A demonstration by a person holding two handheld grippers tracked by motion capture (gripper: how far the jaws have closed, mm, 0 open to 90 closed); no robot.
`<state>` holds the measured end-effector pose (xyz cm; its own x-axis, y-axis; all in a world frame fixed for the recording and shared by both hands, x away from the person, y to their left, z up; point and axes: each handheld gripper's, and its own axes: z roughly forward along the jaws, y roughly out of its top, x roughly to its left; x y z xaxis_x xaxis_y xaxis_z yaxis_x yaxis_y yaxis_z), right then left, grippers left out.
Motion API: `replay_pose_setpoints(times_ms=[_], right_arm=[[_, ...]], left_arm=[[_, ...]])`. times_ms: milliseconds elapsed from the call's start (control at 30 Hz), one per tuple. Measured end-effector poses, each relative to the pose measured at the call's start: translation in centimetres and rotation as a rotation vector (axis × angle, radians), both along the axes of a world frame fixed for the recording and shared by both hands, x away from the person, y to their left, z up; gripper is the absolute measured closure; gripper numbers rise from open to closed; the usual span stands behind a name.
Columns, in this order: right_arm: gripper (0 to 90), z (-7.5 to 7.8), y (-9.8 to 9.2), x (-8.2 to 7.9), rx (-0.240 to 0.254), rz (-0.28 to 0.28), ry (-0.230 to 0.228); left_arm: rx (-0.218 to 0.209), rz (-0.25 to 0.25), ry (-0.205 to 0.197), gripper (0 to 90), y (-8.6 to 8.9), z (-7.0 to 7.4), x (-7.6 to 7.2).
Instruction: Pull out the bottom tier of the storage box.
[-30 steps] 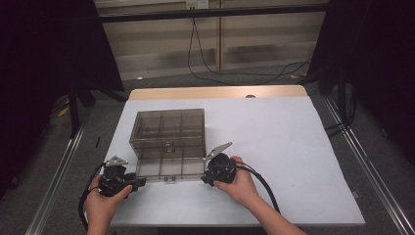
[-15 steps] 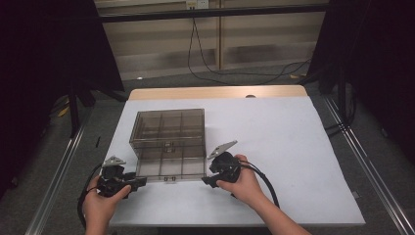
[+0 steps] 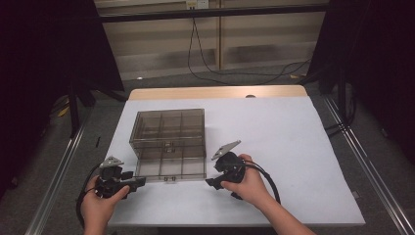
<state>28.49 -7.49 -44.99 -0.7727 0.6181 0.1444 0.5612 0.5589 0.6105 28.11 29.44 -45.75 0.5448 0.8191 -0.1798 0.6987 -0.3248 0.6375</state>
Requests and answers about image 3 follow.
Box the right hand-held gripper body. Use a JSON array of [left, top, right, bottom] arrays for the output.
[[210, 140, 247, 185]]

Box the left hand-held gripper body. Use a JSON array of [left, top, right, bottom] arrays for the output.
[[94, 156, 131, 199]]

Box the transparent brown drawer cabinet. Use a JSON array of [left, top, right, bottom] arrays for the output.
[[129, 108, 208, 162]]

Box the person's right hand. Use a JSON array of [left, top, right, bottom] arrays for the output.
[[220, 154, 272, 210]]

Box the person's left hand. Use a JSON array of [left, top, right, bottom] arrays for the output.
[[80, 175, 131, 226]]

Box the white table mat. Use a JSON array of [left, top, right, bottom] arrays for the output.
[[107, 96, 366, 228]]

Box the black curtain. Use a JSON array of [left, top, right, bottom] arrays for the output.
[[307, 0, 415, 165], [0, 0, 125, 200]]

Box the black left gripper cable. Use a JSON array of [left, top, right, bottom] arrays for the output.
[[75, 163, 103, 229]]

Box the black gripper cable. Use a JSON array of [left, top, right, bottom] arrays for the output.
[[75, 163, 103, 229], [243, 161, 282, 206]]

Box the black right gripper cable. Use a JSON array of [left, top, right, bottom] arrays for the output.
[[243, 161, 282, 206]]

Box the aluminium floor rail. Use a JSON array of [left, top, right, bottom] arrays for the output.
[[322, 95, 415, 235], [24, 121, 90, 235]]

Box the black hanging power cable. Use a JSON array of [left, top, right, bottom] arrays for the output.
[[187, 18, 313, 86]]

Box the black horizontal frame bar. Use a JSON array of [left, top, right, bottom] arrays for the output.
[[98, 3, 330, 24]]

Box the white wall power outlet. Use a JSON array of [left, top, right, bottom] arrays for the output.
[[185, 0, 209, 10]]

